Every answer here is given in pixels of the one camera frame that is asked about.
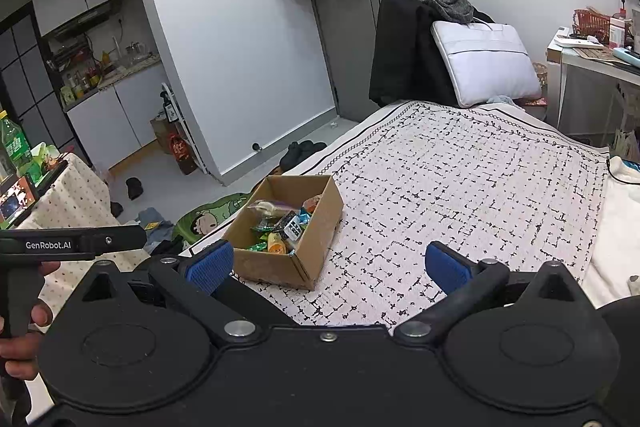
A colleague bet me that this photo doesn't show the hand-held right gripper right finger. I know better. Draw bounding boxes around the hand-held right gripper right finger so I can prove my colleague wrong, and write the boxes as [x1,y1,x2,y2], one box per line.
[394,241,581,347]

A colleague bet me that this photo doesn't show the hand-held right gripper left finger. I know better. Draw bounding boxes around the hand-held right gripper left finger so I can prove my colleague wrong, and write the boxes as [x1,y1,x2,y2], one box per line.
[75,239,261,347]

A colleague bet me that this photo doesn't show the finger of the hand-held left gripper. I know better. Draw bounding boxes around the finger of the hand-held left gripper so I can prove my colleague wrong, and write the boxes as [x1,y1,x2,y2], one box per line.
[95,225,149,254]

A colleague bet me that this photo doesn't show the clear packet brown snack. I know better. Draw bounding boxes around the clear packet brown snack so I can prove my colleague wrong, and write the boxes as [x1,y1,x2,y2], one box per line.
[247,201,284,219]

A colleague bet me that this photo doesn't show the white packet black print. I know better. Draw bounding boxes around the white packet black print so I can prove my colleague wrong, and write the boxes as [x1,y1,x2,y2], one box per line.
[280,214,305,240]

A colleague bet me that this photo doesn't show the brown cardboard box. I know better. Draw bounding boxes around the brown cardboard box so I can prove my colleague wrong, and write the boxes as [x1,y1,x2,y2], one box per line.
[222,175,345,291]

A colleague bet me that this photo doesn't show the person's left hand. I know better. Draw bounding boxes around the person's left hand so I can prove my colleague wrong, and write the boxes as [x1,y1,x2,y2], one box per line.
[0,261,61,380]

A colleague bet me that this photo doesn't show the clothes heap on floor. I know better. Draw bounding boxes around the clothes heap on floor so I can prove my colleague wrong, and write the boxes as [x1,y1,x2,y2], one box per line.
[136,207,174,254]

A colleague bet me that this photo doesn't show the green cartoon mat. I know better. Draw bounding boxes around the green cartoon mat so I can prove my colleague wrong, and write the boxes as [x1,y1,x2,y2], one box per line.
[172,192,252,251]

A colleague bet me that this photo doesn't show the dotted cloth side table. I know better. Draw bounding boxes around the dotted cloth side table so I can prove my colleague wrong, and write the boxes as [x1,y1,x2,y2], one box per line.
[17,152,147,304]

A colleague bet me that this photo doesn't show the white black patterned blanket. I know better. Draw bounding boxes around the white black patterned blanket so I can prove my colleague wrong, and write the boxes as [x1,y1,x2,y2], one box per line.
[182,101,611,328]

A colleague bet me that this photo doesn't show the tablet with lit screen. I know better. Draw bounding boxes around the tablet with lit screen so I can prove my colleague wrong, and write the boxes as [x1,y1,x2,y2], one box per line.
[0,177,39,224]

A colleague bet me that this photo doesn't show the red bag by door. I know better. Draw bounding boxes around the red bag by door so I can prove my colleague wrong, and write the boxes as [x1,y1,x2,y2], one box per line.
[167,134,199,176]

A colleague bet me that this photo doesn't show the white kitchen base cabinet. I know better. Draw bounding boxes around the white kitchen base cabinet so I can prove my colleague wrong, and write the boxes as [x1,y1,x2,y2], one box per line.
[65,67,174,171]

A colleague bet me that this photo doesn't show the white folding rack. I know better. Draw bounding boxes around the white folding rack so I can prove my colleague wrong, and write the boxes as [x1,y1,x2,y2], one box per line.
[160,82,207,174]

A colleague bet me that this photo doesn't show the green drink bottle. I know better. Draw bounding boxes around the green drink bottle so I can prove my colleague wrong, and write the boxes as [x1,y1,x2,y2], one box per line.
[0,109,34,178]

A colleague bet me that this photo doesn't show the pair of black slippers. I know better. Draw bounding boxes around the pair of black slippers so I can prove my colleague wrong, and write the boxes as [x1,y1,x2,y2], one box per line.
[279,139,329,170]

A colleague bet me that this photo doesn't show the row of kitchen bottles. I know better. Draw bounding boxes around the row of kitchen bottles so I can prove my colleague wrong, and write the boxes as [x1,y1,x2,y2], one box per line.
[60,37,161,106]

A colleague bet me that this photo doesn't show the plain white blanket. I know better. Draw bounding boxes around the plain white blanket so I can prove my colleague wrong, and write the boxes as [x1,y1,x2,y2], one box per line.
[582,154,640,309]

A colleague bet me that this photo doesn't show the person's dark trouser leg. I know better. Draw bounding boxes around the person's dark trouser leg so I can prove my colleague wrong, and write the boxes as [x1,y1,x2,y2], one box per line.
[597,292,640,427]

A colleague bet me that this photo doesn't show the white pillow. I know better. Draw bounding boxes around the white pillow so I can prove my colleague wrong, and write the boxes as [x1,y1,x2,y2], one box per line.
[431,21,542,108]

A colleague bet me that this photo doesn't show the range hood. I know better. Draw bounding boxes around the range hood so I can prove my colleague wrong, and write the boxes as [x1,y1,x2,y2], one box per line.
[50,4,114,38]

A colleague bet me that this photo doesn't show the grey door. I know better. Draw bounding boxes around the grey door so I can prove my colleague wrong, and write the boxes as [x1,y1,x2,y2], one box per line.
[309,0,422,120]

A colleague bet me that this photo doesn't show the white desk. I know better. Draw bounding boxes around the white desk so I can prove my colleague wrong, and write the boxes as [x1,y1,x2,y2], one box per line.
[546,27,640,144]

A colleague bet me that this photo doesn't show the red woven basket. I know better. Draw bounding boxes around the red woven basket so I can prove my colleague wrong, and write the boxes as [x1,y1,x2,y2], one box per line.
[572,9,612,39]

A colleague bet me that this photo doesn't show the black cable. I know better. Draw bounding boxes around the black cable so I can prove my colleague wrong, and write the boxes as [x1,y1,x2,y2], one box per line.
[605,155,640,186]

